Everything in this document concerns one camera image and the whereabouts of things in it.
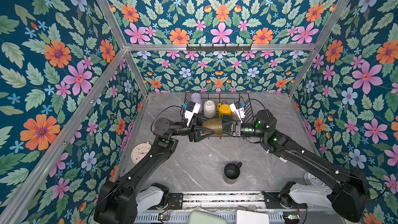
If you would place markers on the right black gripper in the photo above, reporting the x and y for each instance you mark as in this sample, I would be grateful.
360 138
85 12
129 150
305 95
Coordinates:
237 128

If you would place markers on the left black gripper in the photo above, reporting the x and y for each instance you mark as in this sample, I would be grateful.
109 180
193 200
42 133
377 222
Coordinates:
192 134

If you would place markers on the olive tinted glass cup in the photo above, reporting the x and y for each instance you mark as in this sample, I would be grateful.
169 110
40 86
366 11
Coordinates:
214 124

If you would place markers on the black wire dish rack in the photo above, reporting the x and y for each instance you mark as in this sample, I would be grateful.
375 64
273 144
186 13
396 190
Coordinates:
223 98

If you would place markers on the yellow mug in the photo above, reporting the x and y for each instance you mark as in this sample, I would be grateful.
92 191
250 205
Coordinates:
224 109

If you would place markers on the white fluted mug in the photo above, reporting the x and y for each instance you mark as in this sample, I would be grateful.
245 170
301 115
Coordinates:
209 109

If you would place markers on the lilac plastic cup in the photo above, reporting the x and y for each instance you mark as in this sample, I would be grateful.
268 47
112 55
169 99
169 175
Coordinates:
196 97

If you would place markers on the black mug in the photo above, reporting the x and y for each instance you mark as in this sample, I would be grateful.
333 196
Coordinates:
231 172

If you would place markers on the cream mug green handle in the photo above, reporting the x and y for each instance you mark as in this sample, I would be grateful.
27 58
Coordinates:
226 118

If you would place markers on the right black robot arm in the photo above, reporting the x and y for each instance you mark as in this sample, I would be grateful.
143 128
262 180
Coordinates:
350 189

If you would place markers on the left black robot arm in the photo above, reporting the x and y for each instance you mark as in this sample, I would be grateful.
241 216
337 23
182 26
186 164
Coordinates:
123 200

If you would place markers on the cream plate at left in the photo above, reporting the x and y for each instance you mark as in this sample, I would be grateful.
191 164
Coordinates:
139 152

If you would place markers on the white analog clock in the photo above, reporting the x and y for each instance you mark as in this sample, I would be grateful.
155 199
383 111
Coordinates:
310 179

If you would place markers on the pale green tray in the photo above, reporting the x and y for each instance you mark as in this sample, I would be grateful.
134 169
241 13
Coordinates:
197 217

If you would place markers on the white box front edge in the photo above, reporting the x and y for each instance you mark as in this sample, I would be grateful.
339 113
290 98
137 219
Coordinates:
248 217

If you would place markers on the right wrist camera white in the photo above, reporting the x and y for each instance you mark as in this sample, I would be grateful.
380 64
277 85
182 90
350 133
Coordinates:
237 112

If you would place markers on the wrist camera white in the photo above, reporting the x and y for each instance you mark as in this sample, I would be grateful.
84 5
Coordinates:
237 112
191 109

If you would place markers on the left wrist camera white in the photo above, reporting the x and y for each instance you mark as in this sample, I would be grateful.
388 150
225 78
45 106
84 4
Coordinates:
191 109

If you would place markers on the aluminium front rail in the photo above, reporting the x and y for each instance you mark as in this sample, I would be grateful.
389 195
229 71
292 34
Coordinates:
300 194

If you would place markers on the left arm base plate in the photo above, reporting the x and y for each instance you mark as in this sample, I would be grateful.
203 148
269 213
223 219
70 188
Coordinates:
172 201

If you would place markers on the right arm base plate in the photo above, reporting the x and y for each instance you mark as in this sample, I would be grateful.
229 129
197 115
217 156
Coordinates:
276 200

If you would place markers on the black wall hook rail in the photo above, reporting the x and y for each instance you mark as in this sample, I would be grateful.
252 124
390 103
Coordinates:
219 47

